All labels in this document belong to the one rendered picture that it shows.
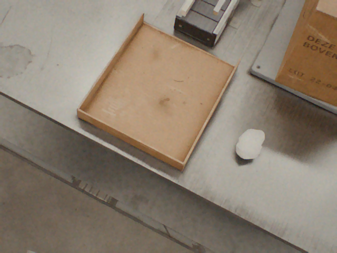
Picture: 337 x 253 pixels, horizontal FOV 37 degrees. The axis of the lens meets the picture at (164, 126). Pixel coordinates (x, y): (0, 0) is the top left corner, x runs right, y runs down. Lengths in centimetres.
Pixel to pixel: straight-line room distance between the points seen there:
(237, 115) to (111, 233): 88
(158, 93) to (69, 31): 27
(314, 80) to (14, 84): 67
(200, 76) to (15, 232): 102
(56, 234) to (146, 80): 90
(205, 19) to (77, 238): 100
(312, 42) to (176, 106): 33
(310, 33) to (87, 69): 50
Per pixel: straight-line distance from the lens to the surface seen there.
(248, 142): 110
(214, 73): 120
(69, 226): 190
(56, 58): 121
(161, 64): 119
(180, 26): 123
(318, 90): 118
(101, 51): 121
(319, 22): 102
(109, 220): 190
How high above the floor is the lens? 184
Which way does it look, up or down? 65 degrees down
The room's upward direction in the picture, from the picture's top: 12 degrees clockwise
